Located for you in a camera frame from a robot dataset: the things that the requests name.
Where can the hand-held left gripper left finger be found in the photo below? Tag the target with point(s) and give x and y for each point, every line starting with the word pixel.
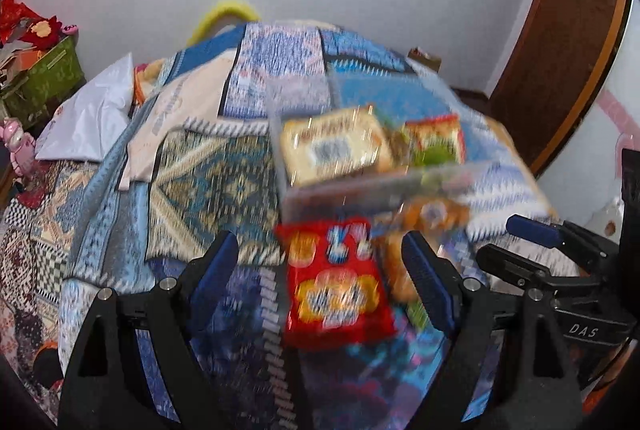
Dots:
pixel 215 275

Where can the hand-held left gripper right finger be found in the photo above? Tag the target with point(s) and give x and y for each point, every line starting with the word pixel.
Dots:
pixel 425 280

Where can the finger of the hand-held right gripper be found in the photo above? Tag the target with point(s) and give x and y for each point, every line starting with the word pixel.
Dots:
pixel 515 267
pixel 532 230

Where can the red snack packet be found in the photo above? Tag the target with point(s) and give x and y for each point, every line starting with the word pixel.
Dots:
pixel 335 290

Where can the clear plastic storage container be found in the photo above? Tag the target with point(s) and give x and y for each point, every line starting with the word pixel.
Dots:
pixel 350 197

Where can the red yellow label snack bag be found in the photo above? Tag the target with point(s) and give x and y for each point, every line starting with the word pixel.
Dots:
pixel 435 139

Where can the bread packet with barcode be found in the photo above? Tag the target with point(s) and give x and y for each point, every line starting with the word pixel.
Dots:
pixel 335 144

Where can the clear packet of fried snacks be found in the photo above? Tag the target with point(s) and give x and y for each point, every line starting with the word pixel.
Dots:
pixel 430 215

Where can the clear packet of nut brittle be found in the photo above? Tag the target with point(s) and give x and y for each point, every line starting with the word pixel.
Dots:
pixel 397 270

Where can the small green candy packet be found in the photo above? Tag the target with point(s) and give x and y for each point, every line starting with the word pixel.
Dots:
pixel 415 312

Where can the patterned patchwork blanket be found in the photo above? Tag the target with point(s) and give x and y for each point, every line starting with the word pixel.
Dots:
pixel 200 169

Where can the white sliding wardrobe door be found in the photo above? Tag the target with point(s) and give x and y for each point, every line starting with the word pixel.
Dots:
pixel 600 119

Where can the brown wooden door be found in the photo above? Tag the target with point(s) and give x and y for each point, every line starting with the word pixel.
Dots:
pixel 560 49

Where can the white plastic bag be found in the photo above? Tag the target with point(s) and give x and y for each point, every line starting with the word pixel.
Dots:
pixel 90 119

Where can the small cardboard box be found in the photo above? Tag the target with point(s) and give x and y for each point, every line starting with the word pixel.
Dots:
pixel 425 59

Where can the pink figurine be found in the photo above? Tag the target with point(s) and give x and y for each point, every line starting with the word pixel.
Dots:
pixel 17 147

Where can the green storage box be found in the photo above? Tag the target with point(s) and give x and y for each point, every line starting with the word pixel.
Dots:
pixel 45 79

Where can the yellow foam tube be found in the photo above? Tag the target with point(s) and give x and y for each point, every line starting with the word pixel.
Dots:
pixel 225 9

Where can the red plush toy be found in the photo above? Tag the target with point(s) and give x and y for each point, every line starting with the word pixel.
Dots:
pixel 47 32

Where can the red cloth decoration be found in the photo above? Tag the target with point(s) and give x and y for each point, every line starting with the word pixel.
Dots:
pixel 15 12

